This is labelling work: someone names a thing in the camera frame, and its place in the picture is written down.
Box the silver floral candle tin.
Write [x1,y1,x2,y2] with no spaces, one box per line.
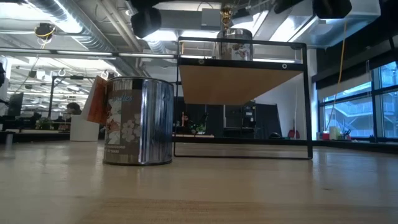
[216,27,254,62]
[102,77,175,166]

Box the tall gold candlestick holder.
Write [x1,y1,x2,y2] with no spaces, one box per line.
[220,5,233,29]

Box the orange paper hang tag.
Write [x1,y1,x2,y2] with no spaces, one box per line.
[81,75,109,125]

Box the small dark green plant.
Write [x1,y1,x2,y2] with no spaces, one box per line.
[189,119,208,135]

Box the person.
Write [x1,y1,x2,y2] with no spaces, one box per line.
[66,101,83,116]
[182,114,192,134]

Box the black equipment rack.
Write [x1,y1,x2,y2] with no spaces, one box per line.
[223,101,257,138]

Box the black partition curtain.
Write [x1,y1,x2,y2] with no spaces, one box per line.
[172,96,282,140]

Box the grey ceiling box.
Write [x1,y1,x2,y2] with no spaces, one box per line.
[201,8,223,27]

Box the white round plant pot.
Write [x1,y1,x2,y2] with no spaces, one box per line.
[69,114,100,142]

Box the white plastic container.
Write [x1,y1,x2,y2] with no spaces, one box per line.
[329,126,341,141]

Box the large glass window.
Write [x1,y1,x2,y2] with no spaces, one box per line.
[317,60,398,140]

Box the green background plant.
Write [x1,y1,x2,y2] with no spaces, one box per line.
[35,117,52,130]

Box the black round ceiling device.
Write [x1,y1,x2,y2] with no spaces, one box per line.
[34,22,57,40]

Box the black computer monitor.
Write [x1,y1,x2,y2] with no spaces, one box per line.
[7,92,24,118]

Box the wooden shelf riser black frame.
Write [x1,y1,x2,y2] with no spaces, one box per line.
[173,36,313,161]

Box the black background rig frame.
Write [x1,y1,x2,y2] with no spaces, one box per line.
[48,75,94,119]

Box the black aluminium table frame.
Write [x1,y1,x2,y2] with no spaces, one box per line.
[99,133,398,156]

